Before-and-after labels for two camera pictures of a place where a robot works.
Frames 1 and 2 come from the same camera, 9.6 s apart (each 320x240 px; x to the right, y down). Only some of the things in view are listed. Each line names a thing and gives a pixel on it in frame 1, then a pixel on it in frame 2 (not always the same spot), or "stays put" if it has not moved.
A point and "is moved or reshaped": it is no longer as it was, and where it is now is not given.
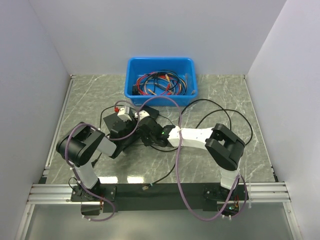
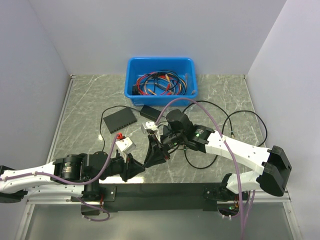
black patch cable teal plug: x=214 y=111 to x=223 y=126
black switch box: x=122 y=144 is moved or reshaped
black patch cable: x=151 y=184 is moved or reshaped
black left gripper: x=132 y=123 to x=131 y=168
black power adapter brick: x=152 y=112 stays put
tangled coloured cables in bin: x=160 y=82 stays put
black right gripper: x=147 y=142 to x=162 y=143
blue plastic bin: x=149 y=77 stays put
